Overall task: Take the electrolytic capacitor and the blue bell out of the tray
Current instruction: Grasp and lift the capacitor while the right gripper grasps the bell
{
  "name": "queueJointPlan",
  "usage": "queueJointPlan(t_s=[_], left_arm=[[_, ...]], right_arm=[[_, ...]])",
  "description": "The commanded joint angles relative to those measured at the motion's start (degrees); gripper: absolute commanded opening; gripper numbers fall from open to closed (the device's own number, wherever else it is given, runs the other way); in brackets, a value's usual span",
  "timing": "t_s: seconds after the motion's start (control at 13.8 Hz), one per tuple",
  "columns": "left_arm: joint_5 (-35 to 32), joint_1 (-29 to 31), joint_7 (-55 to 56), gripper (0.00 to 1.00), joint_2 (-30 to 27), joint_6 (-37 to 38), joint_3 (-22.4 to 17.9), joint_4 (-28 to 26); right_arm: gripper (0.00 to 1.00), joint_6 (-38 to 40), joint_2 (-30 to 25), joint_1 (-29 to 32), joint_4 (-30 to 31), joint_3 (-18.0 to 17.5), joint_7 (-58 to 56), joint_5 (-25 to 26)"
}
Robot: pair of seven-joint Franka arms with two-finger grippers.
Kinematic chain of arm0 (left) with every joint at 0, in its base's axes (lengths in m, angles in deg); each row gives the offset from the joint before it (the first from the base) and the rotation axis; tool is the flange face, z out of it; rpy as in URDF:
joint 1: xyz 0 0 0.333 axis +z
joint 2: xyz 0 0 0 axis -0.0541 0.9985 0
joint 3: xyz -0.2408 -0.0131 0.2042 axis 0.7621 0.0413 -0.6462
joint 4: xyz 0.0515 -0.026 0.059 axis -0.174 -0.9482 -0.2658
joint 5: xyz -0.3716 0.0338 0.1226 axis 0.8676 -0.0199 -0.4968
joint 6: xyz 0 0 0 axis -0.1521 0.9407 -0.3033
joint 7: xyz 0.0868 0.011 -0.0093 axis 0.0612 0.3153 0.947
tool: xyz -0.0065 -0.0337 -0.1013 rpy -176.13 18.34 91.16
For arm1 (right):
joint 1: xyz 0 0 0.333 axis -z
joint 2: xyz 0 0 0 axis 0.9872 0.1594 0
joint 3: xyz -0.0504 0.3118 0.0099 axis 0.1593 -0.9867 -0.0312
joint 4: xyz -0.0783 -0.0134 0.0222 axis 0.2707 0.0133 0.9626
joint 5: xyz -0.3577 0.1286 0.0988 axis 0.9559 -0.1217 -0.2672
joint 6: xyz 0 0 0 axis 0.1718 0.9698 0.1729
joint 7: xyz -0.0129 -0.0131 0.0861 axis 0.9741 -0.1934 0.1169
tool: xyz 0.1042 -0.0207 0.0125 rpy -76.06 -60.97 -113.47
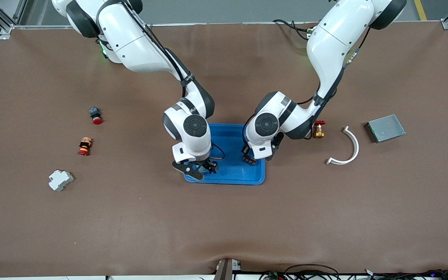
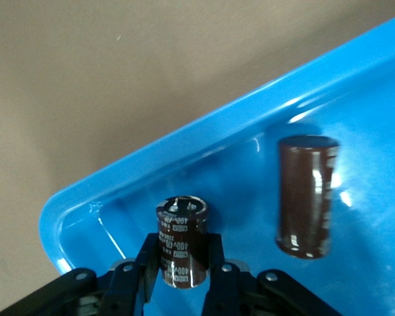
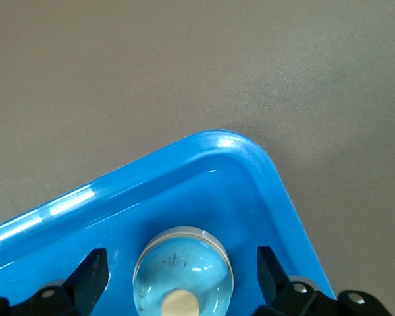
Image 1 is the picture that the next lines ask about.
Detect grey metal box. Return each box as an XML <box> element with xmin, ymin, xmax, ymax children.
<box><xmin>364</xmin><ymin>114</ymin><xmax>406</xmax><ymax>144</ymax></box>

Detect black cable bundle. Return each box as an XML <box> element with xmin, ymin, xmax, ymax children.
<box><xmin>259</xmin><ymin>268</ymin><xmax>448</xmax><ymax>280</ymax></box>

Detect red button orange black body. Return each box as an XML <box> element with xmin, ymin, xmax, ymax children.
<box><xmin>78</xmin><ymin>137</ymin><xmax>93</xmax><ymax>156</ymax></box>

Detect black cable loop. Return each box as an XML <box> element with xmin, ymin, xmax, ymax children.
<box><xmin>284</xmin><ymin>264</ymin><xmax>341</xmax><ymax>280</ymax></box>

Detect black left base cable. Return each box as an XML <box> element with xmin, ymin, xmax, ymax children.
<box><xmin>272</xmin><ymin>19</ymin><xmax>313</xmax><ymax>40</ymax></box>

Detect grey table edge clamp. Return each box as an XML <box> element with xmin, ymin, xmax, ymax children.
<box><xmin>213</xmin><ymin>258</ymin><xmax>242</xmax><ymax>280</ymax></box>

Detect red button grey body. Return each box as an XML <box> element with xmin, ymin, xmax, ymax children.
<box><xmin>89</xmin><ymin>107</ymin><xmax>104</xmax><ymax>125</ymax></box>

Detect brass valve red handle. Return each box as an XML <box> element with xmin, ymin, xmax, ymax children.
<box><xmin>312</xmin><ymin>120</ymin><xmax>326</xmax><ymax>139</ymax></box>

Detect large table cover mat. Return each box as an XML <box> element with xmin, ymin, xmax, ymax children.
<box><xmin>0</xmin><ymin>21</ymin><xmax>448</xmax><ymax>277</ymax></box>

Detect aluminium table edge rail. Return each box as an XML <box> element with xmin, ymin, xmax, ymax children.
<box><xmin>12</xmin><ymin>22</ymin><xmax>444</xmax><ymax>28</ymax></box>

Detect white circuit breaker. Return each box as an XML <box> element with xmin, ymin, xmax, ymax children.
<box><xmin>48</xmin><ymin>170</ymin><xmax>75</xmax><ymax>192</ymax></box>

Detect blue plastic tray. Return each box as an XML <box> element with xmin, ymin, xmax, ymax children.
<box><xmin>183</xmin><ymin>124</ymin><xmax>266</xmax><ymax>186</ymax></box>

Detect white curved plastic bracket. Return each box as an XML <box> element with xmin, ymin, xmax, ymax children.
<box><xmin>326</xmin><ymin>126</ymin><xmax>360</xmax><ymax>166</ymax></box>

